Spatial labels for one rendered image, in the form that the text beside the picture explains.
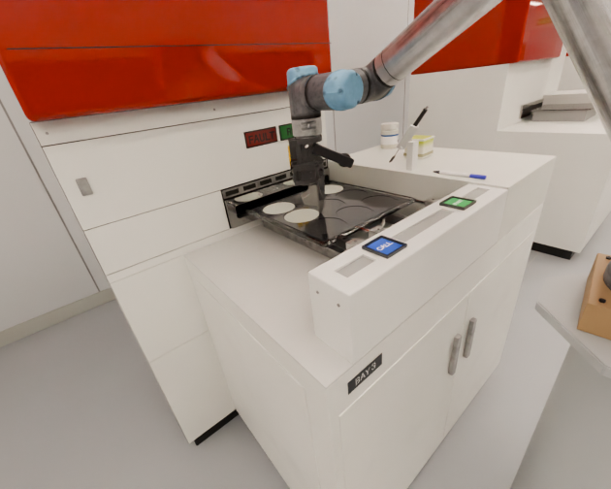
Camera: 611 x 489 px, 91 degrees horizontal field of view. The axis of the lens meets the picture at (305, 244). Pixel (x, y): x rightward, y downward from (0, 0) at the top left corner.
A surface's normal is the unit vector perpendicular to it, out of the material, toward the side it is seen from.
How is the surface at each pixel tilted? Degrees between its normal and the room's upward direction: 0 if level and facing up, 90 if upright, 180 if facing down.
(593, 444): 90
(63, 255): 90
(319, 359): 0
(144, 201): 90
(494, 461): 0
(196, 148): 90
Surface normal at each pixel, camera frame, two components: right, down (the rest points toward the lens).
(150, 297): 0.64, 0.29
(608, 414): -0.73, 0.39
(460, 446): -0.11, -0.88
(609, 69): -0.86, 0.45
